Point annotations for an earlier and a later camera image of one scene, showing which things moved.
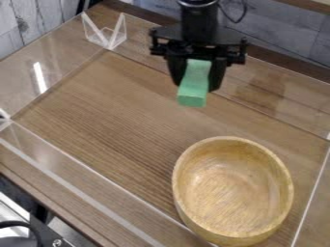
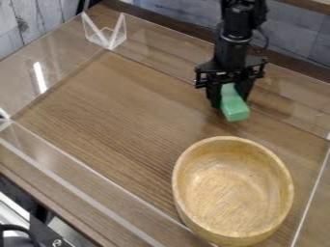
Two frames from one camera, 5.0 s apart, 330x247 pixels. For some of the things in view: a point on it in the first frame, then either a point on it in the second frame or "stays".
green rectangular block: x=193 y=93 -> x=234 y=104
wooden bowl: x=233 y=187 stays
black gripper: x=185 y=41 -> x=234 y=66
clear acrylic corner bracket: x=104 y=37 stays
